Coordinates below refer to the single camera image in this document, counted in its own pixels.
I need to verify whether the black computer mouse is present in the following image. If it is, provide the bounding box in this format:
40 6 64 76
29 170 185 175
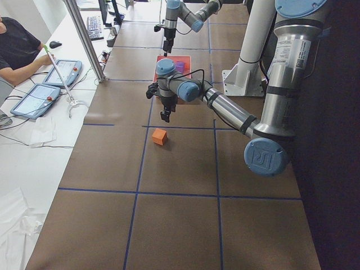
49 40 62 48

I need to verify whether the seated person black shirt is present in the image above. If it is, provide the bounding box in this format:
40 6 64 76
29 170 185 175
1 17 52 86

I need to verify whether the upper teach pendant tablet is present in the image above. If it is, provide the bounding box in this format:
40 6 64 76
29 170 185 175
43 59 82 88

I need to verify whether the white mounting pillar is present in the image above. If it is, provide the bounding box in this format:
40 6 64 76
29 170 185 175
222 0 276 97

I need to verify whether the teach pendant tablet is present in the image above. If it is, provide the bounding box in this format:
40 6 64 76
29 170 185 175
43 59 82 88
10 84 61 119

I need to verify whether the purple foam block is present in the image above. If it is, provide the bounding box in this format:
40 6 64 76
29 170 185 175
175 61 186 74

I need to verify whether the orange foam block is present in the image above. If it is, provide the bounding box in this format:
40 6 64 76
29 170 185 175
151 128 167 146

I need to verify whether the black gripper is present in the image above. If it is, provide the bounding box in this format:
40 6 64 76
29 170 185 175
163 28 176 54
160 95 177 123

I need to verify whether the lower teach pendant tablet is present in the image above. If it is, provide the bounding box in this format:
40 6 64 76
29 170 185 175
10 84 61 119

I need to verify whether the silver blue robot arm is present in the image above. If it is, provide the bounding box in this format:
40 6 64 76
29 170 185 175
146 1 332 177
159 0 223 56

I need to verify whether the pink plastic bin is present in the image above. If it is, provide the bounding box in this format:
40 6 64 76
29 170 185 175
154 58 199 104

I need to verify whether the crumpled white paper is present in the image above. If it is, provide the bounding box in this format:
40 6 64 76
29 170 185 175
20 214 46 236

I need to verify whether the black keyboard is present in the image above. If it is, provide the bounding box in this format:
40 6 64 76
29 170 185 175
87 16 104 41

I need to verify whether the aluminium frame post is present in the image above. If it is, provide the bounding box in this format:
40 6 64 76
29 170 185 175
64 0 105 83

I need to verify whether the reacher grabber stick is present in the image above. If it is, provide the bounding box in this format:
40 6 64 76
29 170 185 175
44 45 89 118

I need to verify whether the black camera cable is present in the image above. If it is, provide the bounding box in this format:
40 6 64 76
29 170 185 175
179 69 205 85

